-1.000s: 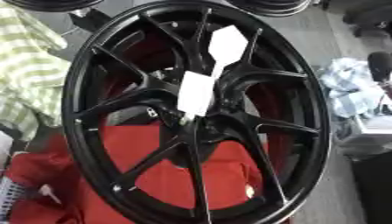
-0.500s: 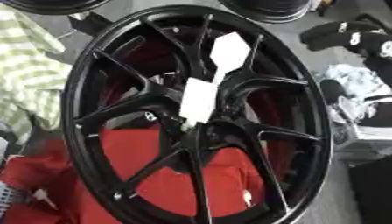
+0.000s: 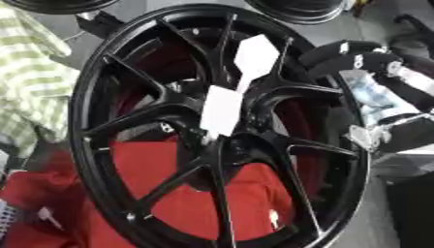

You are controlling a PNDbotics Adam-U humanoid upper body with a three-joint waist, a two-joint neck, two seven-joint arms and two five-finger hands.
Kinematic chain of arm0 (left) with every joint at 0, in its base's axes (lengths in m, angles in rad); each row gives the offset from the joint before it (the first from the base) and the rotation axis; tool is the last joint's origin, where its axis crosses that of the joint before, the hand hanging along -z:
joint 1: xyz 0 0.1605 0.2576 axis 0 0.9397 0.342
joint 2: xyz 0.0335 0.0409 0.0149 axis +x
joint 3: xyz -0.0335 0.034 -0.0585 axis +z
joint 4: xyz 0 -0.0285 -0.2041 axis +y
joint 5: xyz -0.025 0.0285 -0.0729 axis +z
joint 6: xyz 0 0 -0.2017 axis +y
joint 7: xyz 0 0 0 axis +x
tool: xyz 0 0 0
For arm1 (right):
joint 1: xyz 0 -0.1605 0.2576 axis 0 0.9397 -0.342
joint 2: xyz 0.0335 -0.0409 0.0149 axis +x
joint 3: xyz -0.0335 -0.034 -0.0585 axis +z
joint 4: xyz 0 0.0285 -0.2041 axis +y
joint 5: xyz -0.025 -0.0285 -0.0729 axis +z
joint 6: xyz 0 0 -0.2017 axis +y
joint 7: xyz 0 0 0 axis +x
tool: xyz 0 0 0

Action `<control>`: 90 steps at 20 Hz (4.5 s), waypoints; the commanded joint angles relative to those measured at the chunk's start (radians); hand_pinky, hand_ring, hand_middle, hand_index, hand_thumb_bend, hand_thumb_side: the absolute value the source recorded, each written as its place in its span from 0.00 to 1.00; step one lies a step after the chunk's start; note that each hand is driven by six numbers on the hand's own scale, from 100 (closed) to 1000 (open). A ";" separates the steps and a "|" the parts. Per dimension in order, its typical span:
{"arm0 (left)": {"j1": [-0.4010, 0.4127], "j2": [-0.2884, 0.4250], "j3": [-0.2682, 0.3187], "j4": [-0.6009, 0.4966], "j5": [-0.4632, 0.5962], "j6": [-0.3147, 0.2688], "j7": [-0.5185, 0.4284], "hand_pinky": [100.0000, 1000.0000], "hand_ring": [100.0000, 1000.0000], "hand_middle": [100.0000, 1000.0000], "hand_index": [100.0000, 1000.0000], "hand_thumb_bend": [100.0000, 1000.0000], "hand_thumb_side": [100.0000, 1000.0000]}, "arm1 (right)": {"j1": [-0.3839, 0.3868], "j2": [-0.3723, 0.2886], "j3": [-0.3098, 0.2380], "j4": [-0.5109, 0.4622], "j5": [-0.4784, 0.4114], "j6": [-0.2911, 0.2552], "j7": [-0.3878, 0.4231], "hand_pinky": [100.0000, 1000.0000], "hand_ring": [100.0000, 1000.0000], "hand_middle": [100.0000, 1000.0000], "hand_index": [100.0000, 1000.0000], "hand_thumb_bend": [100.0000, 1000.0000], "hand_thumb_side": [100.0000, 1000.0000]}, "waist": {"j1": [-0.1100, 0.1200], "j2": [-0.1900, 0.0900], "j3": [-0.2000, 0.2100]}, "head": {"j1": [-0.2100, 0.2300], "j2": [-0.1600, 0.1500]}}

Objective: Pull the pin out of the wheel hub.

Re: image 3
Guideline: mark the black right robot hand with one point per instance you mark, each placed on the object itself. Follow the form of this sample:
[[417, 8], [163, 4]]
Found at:
[[367, 61]]

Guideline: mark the black round wheel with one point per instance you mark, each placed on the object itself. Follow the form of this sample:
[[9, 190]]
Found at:
[[56, 5], [299, 9]]

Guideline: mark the small white pin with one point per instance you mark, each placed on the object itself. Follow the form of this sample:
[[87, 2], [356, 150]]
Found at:
[[47, 217], [274, 219]]

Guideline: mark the black spoked wheel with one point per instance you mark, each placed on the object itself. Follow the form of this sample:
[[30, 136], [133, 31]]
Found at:
[[169, 100]]

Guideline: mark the black bag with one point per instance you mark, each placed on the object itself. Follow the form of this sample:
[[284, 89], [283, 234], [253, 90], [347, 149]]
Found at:
[[415, 35]]

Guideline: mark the green white checked cloth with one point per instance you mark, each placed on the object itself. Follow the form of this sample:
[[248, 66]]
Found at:
[[28, 80]]

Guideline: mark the white plastic basket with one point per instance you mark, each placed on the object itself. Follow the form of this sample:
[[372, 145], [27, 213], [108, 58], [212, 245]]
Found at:
[[7, 219]]

